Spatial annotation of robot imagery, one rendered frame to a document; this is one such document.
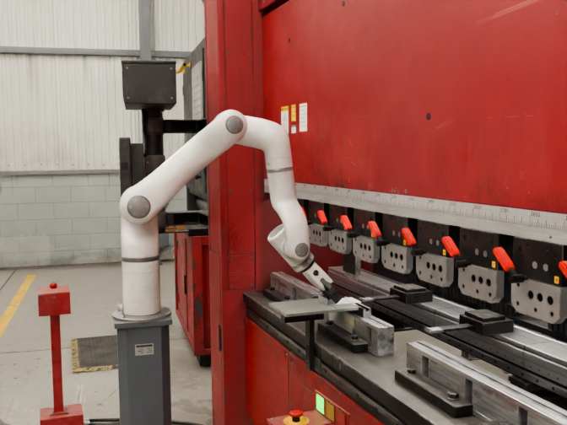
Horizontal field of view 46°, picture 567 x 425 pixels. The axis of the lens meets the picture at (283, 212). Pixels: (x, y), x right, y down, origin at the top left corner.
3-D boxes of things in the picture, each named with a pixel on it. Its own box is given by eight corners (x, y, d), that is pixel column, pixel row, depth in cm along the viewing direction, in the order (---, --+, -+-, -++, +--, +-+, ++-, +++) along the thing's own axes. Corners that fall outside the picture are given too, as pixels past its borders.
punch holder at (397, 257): (380, 266, 204) (381, 212, 203) (405, 265, 207) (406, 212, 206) (406, 275, 190) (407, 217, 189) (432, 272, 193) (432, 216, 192)
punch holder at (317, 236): (307, 242, 261) (307, 200, 259) (327, 240, 263) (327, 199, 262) (322, 247, 247) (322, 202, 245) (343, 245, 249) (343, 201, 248)
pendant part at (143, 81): (127, 233, 358) (122, 72, 350) (174, 231, 363) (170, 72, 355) (126, 245, 308) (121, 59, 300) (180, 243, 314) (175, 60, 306)
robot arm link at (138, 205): (137, 228, 220) (137, 234, 205) (112, 201, 218) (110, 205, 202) (250, 130, 225) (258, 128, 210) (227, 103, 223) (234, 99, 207)
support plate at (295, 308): (268, 305, 235) (268, 302, 235) (337, 298, 244) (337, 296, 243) (286, 317, 218) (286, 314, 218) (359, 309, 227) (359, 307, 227)
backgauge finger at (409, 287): (353, 300, 243) (353, 287, 242) (415, 294, 251) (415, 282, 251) (368, 308, 231) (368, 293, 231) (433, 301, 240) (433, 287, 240)
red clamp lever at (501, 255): (493, 245, 147) (515, 279, 140) (508, 244, 148) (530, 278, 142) (488, 250, 148) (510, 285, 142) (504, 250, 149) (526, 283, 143)
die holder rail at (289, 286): (270, 292, 311) (270, 271, 310) (283, 291, 313) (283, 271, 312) (311, 317, 264) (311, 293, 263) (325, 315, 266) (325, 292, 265)
